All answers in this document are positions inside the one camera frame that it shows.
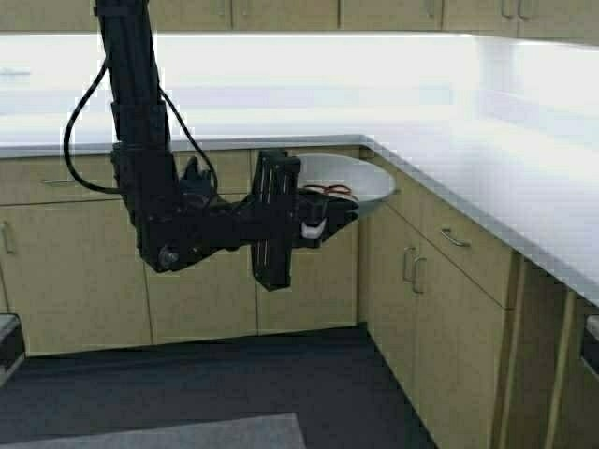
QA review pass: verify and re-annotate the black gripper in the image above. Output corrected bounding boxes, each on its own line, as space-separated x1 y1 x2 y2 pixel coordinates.
222 150 358 292

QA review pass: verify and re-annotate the white frying pan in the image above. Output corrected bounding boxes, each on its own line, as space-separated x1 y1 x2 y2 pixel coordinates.
290 152 400 240

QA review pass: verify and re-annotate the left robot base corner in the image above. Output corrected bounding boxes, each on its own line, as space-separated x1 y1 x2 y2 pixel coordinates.
0 313 26 386

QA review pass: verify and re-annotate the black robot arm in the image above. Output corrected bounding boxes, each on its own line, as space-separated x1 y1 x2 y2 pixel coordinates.
95 1 358 291

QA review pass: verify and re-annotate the red sauce squiggle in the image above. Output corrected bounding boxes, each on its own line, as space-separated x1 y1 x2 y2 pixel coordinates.
303 184 354 197

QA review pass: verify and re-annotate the wooden lower cabinet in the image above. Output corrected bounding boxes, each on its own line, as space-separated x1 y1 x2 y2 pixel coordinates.
1 150 598 448

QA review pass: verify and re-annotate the wooden cabinet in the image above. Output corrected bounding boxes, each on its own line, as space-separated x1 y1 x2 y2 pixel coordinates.
1 150 598 448
0 0 599 41

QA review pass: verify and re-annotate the wooden upper cabinet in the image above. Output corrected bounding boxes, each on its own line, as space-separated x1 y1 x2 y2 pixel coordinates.
0 0 599 41

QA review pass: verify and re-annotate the chrome cabinet handle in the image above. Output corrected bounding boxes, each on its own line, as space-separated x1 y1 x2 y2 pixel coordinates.
440 227 471 248

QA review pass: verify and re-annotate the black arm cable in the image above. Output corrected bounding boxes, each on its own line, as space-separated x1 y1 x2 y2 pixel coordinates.
63 60 219 194

